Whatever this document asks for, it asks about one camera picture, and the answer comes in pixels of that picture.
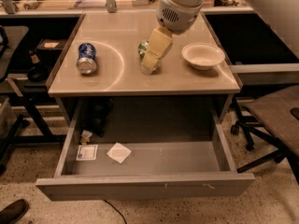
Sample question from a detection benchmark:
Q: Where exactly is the white square paper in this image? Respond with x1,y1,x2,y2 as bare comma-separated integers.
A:
107,143,131,164

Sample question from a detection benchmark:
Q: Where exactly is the black side desk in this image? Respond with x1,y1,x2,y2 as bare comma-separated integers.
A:
0,25,68,175

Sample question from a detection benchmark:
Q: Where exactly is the green soda can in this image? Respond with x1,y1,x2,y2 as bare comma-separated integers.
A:
138,41,149,59

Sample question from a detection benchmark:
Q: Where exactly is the black office chair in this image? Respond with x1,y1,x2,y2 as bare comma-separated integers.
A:
230,85,299,183

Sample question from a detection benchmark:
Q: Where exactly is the black floor cable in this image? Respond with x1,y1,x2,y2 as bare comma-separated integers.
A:
102,199,129,224

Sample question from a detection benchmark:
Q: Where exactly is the blue soda can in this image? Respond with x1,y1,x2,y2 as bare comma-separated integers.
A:
77,43,97,75

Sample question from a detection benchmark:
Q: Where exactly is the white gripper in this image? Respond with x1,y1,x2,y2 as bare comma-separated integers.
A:
141,0,202,75

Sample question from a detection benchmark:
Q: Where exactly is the white bowl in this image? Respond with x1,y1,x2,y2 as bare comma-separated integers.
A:
181,43,225,70

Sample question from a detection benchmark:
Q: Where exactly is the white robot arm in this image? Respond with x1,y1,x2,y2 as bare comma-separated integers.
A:
141,0,204,75

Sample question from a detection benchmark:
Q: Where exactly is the crumpled paper scrap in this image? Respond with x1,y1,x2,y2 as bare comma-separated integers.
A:
80,130,93,145

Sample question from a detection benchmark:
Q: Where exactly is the blue-bordered label card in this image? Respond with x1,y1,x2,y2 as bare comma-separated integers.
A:
76,145,97,161

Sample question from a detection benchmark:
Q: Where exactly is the black shoe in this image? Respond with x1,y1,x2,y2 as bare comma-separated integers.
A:
0,199,29,224

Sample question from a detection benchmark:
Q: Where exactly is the open grey drawer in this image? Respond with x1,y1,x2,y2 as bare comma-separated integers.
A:
36,96,254,201

